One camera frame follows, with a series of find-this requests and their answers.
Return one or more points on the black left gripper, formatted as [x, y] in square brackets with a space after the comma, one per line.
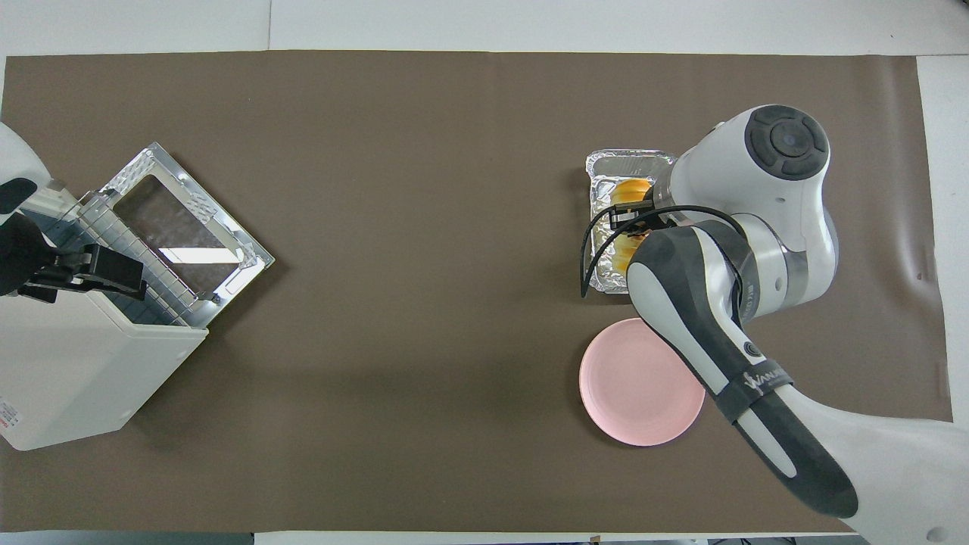
[19, 253]

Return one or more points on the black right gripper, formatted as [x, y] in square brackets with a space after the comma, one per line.
[632, 213]

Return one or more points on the golden ridged bread loaf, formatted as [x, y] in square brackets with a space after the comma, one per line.
[632, 189]

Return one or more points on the aluminium foil baking tray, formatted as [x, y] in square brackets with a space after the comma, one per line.
[606, 163]

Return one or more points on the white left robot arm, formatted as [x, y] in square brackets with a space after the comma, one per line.
[19, 159]

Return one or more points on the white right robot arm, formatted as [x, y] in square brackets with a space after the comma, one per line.
[757, 189]

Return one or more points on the cream toaster oven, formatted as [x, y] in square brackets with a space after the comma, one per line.
[68, 363]

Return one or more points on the glass oven door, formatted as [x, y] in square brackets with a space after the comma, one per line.
[227, 261]

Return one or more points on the pink round plate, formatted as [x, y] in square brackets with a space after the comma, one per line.
[628, 393]

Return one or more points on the brown table mat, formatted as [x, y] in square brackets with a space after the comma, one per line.
[416, 227]

